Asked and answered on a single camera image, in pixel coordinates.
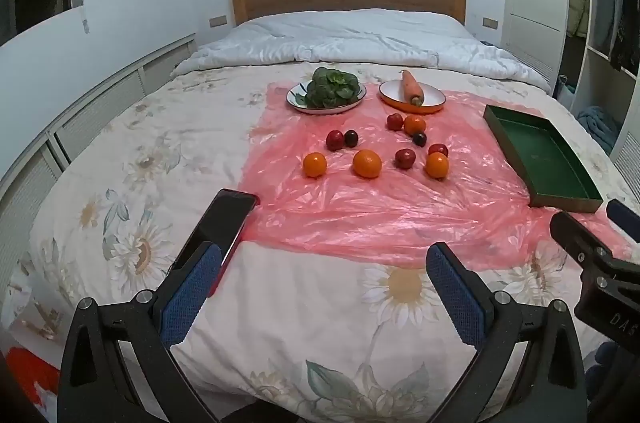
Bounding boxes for blue folded blanket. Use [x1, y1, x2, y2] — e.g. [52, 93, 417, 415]
[577, 106, 622, 154]

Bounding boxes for right wall socket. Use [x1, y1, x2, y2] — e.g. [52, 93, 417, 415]
[483, 17, 499, 30]

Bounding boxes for white radiator cover cabinet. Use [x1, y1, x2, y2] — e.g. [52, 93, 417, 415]
[1, 33, 195, 287]

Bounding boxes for black smartphone red case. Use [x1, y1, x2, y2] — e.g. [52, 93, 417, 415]
[174, 188, 259, 268]

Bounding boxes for white duvet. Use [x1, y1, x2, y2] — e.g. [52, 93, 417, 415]
[171, 8, 551, 93]

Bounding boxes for left wall socket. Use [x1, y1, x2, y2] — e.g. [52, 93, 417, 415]
[208, 15, 228, 28]

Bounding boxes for red fruit pair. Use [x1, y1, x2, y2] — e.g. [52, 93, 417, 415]
[326, 130, 345, 152]

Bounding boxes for large orange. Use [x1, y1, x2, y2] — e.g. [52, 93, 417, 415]
[352, 149, 383, 180]

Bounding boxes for orange rimmed white plate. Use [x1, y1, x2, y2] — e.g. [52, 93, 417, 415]
[378, 80, 446, 114]

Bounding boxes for hanging clothes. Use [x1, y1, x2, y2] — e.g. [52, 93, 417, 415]
[566, 0, 639, 71]

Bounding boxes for wall socket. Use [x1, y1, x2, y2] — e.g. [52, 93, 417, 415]
[208, 15, 228, 28]
[483, 17, 499, 30]

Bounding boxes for small orange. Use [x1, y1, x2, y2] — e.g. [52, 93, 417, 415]
[424, 152, 449, 180]
[404, 114, 426, 137]
[303, 152, 328, 178]

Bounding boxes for pink plastic sheet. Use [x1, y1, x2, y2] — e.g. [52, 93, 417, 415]
[240, 81, 637, 268]

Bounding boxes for white patterned plate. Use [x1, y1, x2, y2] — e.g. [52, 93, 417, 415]
[285, 83, 367, 116]

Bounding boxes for green rectangular tray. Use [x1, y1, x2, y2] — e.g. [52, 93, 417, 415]
[484, 105, 602, 214]

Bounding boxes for orange carrot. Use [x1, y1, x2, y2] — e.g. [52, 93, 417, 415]
[401, 70, 424, 107]

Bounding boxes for green leafy vegetable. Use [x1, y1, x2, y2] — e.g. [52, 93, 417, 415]
[304, 67, 360, 109]

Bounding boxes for dark plum pair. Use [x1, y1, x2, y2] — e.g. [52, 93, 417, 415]
[344, 130, 359, 148]

